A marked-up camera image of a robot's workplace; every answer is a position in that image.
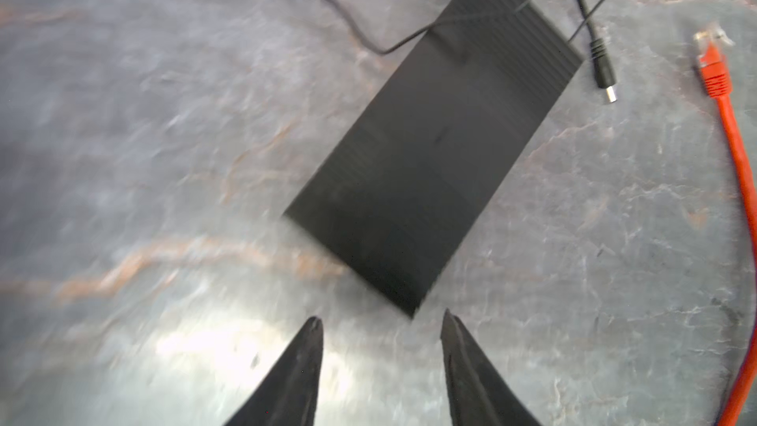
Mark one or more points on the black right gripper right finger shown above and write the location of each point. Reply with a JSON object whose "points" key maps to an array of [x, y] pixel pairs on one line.
{"points": [[478, 395]]}

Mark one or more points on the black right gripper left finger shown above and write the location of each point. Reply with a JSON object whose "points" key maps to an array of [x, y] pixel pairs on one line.
{"points": [[288, 393]]}

